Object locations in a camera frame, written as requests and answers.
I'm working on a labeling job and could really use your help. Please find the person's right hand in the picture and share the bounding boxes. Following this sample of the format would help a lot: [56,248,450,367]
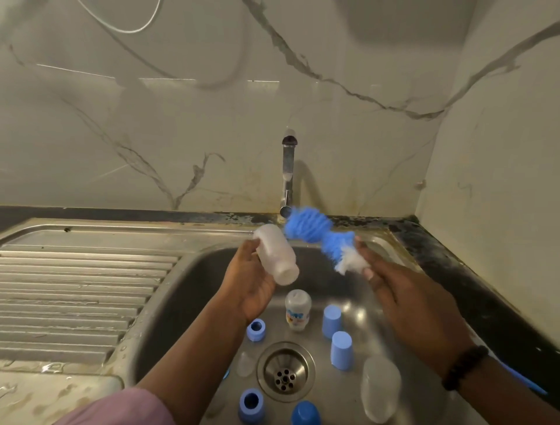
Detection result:
[353,236,478,378]

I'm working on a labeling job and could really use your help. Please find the person's left hand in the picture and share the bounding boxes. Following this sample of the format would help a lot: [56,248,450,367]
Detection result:
[216,241,281,323]

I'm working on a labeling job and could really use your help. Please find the translucent bottle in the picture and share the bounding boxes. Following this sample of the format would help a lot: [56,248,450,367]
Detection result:
[253,223,301,287]
[360,354,403,424]

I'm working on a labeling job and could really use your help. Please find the cartoon print baby bottle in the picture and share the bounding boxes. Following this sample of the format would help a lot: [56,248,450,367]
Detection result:
[284,289,313,333]

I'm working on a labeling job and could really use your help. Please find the clear silicone nipple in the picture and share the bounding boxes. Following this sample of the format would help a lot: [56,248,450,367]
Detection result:
[235,351,257,378]

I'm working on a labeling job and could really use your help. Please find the blue and white bottle brush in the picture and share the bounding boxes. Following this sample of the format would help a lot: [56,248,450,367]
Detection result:
[282,205,549,397]

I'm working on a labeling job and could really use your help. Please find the blue cylindrical bottle cap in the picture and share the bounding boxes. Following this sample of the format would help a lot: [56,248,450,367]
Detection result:
[330,330,355,371]
[321,304,344,340]

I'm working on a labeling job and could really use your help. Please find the translucent bottle front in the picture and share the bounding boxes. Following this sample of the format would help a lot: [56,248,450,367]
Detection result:
[360,354,403,424]

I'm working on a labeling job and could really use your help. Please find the dark blue dome cap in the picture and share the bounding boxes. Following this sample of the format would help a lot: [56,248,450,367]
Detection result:
[290,400,323,425]

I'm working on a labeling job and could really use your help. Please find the person's left forearm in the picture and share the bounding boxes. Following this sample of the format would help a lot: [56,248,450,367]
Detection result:
[135,302,255,425]

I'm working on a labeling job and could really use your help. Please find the metal sink drain strainer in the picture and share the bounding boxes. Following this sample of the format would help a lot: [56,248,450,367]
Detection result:
[257,340,317,402]

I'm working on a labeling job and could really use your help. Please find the chrome sink faucet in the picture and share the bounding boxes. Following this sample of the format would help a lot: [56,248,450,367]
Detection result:
[279,131,299,220]

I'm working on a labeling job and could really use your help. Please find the stainless steel sink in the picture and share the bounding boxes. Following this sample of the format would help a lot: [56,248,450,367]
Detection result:
[0,217,535,425]

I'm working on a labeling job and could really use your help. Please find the pink shirt sleeve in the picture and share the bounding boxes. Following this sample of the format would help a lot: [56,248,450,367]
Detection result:
[57,388,176,425]

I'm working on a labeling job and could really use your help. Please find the black bead bracelet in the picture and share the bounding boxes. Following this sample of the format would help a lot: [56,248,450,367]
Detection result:
[442,344,491,392]

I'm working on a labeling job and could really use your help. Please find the white cable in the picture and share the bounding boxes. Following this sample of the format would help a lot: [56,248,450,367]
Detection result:
[77,0,165,35]

